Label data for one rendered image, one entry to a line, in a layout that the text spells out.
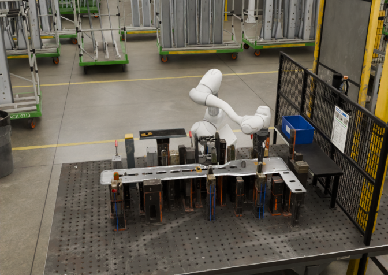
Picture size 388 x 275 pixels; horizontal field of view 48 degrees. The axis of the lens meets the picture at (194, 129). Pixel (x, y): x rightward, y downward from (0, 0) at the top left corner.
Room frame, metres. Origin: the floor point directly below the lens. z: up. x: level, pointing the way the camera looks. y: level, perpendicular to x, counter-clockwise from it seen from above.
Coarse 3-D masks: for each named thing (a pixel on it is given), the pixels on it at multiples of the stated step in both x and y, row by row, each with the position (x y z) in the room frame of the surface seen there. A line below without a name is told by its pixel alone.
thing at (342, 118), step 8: (336, 112) 2.95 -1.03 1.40; (344, 112) 2.84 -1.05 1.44; (336, 120) 2.93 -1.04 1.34; (344, 120) 2.82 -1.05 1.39; (336, 128) 2.92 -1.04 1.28; (344, 128) 2.81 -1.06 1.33; (336, 136) 2.90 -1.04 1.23; (344, 136) 2.79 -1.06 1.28; (336, 144) 2.88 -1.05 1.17; (344, 144) 2.77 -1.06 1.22; (344, 152) 2.76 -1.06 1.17
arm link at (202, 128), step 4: (196, 124) 3.58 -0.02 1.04; (200, 124) 3.56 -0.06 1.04; (204, 124) 3.58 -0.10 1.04; (208, 124) 3.59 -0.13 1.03; (192, 128) 3.58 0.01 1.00; (196, 128) 3.53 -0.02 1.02; (200, 128) 3.53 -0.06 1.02; (204, 128) 3.54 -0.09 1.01; (208, 128) 3.56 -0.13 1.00; (212, 128) 3.58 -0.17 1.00; (192, 132) 3.55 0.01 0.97; (196, 132) 3.52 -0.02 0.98; (200, 132) 3.51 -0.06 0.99; (204, 132) 3.52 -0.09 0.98; (208, 132) 3.54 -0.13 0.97; (212, 132) 3.56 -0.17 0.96
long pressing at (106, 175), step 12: (132, 168) 2.82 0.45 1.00; (144, 168) 2.83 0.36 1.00; (156, 168) 2.83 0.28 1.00; (168, 168) 2.83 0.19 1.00; (180, 168) 2.83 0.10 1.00; (192, 168) 2.83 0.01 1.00; (204, 168) 2.83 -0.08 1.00; (216, 168) 2.83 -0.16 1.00; (228, 168) 2.83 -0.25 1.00; (240, 168) 2.83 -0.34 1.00; (252, 168) 2.83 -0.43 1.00; (264, 168) 2.83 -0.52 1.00; (276, 168) 2.83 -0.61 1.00; (288, 168) 2.84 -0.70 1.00; (108, 180) 2.65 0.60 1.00; (132, 180) 2.66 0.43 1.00
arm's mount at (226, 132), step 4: (224, 128) 3.74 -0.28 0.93; (228, 128) 3.69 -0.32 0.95; (220, 132) 3.73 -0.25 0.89; (224, 132) 3.68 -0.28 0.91; (228, 132) 3.63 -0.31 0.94; (232, 132) 3.58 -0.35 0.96; (220, 136) 3.66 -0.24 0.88; (224, 136) 3.61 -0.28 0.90; (228, 136) 3.57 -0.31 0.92; (232, 136) 3.52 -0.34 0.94; (228, 140) 3.51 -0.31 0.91; (232, 140) 3.46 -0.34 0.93; (236, 140) 3.44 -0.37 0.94; (228, 144) 3.45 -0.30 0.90; (236, 144) 3.44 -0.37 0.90; (200, 148) 3.73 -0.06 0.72
